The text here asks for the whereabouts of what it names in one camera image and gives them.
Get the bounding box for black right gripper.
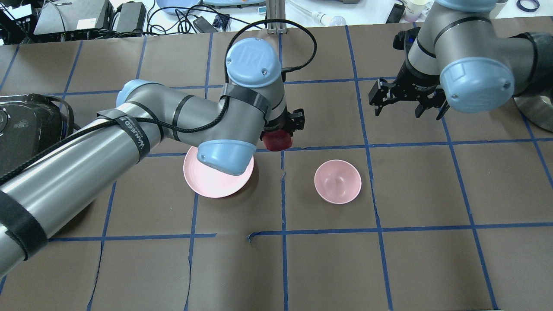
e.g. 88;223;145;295
368;60;450;120

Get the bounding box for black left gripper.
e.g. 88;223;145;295
264;107;305;132

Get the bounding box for red apple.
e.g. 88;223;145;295
261;130;293;152

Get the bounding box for pink bowl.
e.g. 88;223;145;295
313;159;362;205

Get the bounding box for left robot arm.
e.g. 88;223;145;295
1;38;305;277

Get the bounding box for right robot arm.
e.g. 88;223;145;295
368;0;552;120

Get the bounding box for pink plate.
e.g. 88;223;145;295
182;147;254;198

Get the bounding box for blue plate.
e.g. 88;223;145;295
156;0;202;16

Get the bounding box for light bulb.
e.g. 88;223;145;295
315;12;347;26

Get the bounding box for black rice cooker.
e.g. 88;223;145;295
0;94;80;175

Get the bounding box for aluminium frame post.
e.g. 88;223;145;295
265;0;288;34

